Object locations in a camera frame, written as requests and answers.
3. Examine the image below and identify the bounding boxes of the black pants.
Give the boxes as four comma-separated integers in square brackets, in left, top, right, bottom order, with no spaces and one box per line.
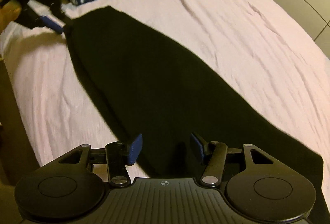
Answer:
[62,5,330,224]

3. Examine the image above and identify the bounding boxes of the pink grey bed cover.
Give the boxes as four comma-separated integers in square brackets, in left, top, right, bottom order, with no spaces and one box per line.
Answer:
[1,0,329,199]

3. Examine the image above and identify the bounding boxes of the person's left hand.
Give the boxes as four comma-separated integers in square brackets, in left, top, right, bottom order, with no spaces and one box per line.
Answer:
[0,0,22,33]

